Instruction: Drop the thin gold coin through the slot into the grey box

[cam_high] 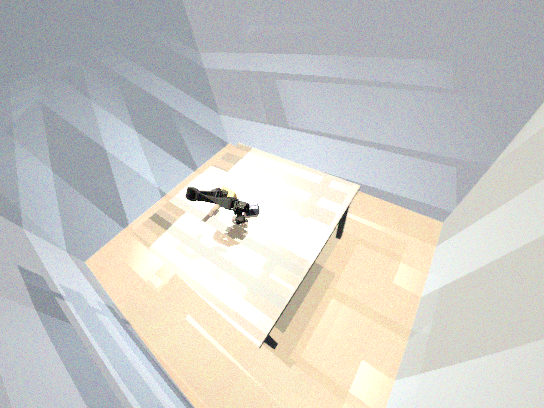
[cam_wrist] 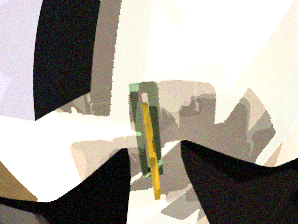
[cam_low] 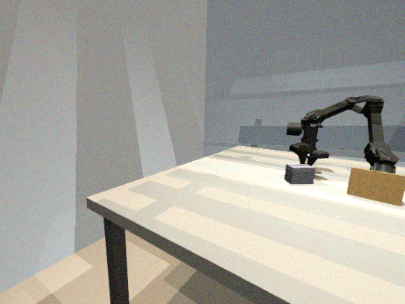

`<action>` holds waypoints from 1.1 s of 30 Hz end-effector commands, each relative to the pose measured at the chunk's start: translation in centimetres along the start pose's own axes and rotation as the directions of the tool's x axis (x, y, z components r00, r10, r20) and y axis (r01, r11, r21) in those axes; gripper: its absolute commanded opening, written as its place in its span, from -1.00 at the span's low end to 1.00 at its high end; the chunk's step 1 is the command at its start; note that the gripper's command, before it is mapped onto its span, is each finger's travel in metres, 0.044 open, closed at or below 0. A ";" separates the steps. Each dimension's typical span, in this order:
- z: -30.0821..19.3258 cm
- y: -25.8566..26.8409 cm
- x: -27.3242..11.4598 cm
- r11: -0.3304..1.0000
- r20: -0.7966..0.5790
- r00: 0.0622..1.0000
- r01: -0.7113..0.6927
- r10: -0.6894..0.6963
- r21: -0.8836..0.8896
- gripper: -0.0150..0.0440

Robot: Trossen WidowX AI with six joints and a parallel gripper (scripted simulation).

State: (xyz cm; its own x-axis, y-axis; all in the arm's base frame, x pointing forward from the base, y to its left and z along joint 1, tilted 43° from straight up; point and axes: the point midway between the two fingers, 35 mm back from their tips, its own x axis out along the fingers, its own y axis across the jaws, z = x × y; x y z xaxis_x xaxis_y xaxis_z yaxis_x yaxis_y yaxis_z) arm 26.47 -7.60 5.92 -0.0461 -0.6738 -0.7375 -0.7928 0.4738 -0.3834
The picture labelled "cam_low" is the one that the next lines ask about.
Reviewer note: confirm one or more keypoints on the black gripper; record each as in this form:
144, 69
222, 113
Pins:
314, 153

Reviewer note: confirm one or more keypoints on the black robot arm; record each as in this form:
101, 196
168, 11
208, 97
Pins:
377, 152

